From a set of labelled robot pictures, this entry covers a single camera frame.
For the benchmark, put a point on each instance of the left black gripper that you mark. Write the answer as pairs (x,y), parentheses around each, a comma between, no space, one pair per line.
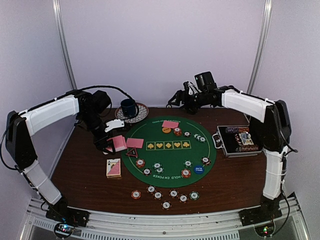
(100,145)

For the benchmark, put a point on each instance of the scattered brown chip three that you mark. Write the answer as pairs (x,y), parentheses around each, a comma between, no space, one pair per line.
(166,205)

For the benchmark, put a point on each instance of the blue small blind button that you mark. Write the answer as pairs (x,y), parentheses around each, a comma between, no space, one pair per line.
(199,169)

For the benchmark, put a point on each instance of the aluminium poker chip case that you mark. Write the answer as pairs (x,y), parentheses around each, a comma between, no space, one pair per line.
(236,141)

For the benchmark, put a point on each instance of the pink card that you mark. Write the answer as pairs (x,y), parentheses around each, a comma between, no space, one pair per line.
(170,124)
(135,143)

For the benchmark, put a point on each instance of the dark blue mug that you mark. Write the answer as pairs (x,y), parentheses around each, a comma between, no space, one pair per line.
(128,107)

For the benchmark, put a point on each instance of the round green poker mat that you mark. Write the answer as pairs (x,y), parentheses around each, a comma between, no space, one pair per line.
(171,151)

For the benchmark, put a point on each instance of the triangular black red dealer button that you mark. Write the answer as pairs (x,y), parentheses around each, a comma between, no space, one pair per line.
(132,152)

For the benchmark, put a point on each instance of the green poker chip stack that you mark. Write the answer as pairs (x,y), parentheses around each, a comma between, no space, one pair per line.
(194,195)

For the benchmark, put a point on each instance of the green chips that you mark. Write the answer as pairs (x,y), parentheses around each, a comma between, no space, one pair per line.
(188,163)
(158,167)
(199,138)

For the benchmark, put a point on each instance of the playing card box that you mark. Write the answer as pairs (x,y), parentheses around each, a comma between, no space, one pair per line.
(113,168)

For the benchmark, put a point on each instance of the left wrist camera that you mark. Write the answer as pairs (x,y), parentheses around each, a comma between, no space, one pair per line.
(114,124)

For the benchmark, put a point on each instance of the pink playing card deck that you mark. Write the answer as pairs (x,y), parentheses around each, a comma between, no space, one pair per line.
(119,143)

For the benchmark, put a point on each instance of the scattered brown chip one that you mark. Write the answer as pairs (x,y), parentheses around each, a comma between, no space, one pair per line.
(151,189)

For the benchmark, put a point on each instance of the left aluminium frame post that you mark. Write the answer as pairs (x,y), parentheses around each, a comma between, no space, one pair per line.
(63,43)

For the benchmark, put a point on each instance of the patterned ceramic saucer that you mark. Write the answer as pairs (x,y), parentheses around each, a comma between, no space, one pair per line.
(142,114)

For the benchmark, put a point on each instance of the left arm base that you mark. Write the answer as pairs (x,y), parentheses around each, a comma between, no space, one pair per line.
(66,225)

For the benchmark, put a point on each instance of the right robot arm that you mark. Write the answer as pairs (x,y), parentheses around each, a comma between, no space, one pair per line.
(269,120)

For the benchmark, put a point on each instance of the right aluminium frame post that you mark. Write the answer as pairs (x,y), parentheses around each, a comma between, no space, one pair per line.
(263,35)

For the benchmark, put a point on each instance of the red poker chip stack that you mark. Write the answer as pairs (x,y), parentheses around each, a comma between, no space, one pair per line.
(136,194)

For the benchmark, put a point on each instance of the orange big blind button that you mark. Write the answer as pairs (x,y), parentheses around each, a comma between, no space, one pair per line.
(166,130)

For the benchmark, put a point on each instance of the scattered brown chip two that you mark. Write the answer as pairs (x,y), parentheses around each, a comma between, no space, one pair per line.
(158,195)

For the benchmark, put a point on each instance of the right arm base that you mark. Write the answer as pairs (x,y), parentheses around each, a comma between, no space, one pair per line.
(260,220)

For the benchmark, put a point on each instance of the front aluminium rail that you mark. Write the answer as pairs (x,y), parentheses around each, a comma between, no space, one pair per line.
(225,225)

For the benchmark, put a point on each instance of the red chips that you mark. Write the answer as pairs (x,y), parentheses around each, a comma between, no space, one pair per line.
(177,131)
(185,173)
(140,163)

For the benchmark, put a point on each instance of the aluminium frame post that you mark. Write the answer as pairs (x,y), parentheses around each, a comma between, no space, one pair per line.
(63,43)
(263,35)

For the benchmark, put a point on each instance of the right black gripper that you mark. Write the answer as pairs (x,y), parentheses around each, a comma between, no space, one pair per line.
(179,94)

